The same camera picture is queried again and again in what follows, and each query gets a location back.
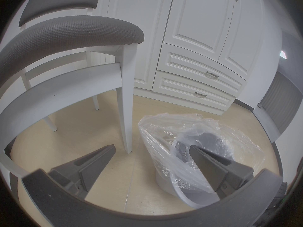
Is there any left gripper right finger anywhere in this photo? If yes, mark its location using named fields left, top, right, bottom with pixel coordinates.
left=189, top=145, right=255, bottom=200

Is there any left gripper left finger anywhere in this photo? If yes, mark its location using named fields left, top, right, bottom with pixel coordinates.
left=48, top=144, right=116, bottom=200

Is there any clear plastic bag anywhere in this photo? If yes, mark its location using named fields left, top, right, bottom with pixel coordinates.
left=138, top=113, right=266, bottom=194

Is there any grey trash bin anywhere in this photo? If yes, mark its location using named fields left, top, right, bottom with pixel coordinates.
left=142, top=127, right=237, bottom=209

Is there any white chair with grey cushions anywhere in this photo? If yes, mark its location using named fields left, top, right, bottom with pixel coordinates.
left=0, top=0, right=145, bottom=179

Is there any white wardrobe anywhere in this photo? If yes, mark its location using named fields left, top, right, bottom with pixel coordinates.
left=95, top=0, right=264, bottom=115

